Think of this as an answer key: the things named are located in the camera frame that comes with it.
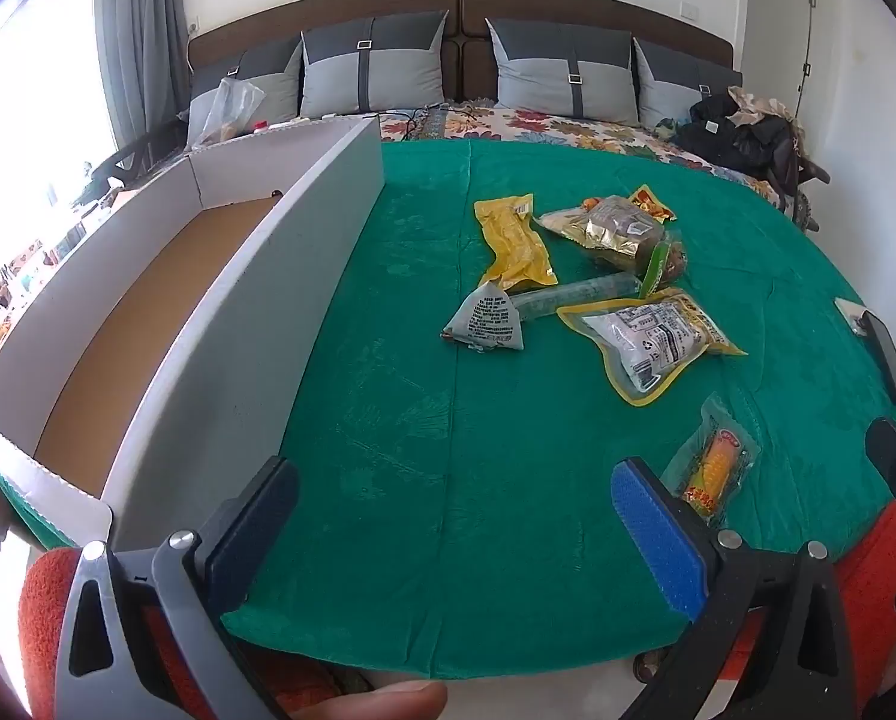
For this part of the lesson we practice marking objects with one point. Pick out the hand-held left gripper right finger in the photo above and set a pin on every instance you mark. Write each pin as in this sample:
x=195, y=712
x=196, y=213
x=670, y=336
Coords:
x=654, y=540

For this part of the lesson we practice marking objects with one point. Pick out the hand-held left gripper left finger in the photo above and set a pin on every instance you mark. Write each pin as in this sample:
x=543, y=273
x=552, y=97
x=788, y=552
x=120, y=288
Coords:
x=257, y=532

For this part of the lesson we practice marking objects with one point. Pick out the clear corn cob packet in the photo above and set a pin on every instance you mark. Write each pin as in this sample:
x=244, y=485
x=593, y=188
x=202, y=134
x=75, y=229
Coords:
x=714, y=465

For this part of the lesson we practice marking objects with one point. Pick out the white yellow-edged snack packet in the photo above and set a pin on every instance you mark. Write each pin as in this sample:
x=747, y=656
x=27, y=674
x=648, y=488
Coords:
x=650, y=341

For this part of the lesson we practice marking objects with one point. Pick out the orange sausage with grey label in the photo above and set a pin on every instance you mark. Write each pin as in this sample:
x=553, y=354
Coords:
x=568, y=296

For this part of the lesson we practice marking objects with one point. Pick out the white cardboard box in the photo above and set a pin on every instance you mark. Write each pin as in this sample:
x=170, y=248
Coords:
x=155, y=292

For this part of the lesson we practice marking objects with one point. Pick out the clear green sweet potato packet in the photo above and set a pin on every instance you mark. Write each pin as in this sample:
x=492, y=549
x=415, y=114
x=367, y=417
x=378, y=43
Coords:
x=669, y=262

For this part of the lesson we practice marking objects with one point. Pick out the grey triangular snack packet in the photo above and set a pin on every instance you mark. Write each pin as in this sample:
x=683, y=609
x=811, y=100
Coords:
x=489, y=315

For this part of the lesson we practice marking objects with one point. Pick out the gold bag of brown eggs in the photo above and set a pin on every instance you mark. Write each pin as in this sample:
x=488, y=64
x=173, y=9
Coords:
x=613, y=229

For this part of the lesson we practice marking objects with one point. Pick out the long yellow snack packet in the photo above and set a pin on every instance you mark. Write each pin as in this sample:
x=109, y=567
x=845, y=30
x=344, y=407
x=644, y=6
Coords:
x=515, y=240

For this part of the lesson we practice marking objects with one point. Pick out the orange yellow snack packet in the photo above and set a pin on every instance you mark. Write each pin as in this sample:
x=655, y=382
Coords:
x=654, y=202

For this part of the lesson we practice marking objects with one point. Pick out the person's left hand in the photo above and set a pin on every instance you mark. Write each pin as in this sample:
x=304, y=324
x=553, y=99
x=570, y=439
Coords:
x=388, y=701

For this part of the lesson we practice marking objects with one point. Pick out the black smartphone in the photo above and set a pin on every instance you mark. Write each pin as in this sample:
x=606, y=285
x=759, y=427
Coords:
x=889, y=360

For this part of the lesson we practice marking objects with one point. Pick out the green patterned blanket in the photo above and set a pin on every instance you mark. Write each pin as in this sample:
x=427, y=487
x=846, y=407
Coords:
x=493, y=427

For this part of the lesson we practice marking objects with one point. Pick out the pile of dark clothes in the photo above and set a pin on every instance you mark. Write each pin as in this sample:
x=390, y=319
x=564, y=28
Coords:
x=725, y=139

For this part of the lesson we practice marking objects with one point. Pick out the beige cloth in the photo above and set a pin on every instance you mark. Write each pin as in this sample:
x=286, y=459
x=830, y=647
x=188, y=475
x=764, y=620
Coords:
x=755, y=105

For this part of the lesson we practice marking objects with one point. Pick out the dark chair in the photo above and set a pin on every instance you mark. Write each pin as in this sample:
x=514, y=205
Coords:
x=137, y=154

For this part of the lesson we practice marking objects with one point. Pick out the white power strip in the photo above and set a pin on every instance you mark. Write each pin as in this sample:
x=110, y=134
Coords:
x=328, y=118

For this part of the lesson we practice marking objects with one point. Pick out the clear plastic bag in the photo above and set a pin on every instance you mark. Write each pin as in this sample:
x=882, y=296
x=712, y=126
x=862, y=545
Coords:
x=227, y=109

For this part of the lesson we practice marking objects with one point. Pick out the floral bed sheet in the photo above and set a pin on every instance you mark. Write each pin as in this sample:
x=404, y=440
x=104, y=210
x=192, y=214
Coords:
x=538, y=127

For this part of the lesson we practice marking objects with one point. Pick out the grey two-tone pillow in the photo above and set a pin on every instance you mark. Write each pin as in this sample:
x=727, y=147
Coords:
x=673, y=82
x=373, y=67
x=268, y=82
x=560, y=75

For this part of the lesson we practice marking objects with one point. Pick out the grey curtain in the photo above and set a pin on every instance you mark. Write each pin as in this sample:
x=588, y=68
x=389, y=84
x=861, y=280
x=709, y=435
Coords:
x=133, y=30

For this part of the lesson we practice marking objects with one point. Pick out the white wall socket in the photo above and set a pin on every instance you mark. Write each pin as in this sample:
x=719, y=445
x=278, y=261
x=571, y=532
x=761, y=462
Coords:
x=689, y=11

